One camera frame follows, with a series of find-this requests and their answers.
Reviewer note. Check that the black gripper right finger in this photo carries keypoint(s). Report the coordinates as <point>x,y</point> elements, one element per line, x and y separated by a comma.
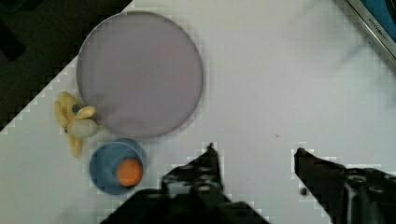
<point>348,195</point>

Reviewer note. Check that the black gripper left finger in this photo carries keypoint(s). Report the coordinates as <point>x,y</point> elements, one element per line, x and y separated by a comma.
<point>189,194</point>

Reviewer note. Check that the silver toaster oven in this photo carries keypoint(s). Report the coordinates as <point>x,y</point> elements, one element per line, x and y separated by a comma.
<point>378,18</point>

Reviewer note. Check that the orange toy fruit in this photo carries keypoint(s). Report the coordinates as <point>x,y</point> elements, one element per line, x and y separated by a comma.
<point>130,172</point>

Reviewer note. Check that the blue small bowl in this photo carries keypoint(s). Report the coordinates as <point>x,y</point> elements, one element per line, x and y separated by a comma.
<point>107,159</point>

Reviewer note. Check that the grey round plate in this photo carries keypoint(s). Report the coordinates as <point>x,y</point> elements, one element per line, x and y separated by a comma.
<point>142,73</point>

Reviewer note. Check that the peeled toy banana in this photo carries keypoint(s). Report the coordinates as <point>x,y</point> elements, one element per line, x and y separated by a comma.
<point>76,120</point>

